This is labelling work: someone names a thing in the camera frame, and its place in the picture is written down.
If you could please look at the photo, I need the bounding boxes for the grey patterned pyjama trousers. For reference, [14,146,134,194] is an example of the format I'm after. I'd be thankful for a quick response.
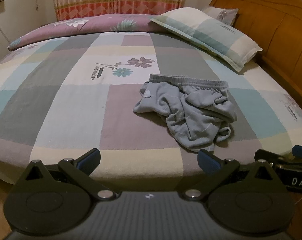
[133,74,237,152]

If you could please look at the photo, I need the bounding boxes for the wooden headboard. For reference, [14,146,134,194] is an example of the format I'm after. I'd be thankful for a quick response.
[210,0,302,107]

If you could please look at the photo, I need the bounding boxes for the purple floral rolled quilt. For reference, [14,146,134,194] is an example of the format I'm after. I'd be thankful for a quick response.
[8,14,167,51]

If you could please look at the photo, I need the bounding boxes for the small floral back pillow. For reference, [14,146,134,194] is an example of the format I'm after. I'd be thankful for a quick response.
[202,6,238,26]

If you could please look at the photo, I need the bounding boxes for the checked pastel pillow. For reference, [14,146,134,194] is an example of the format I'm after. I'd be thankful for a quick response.
[151,7,263,72]

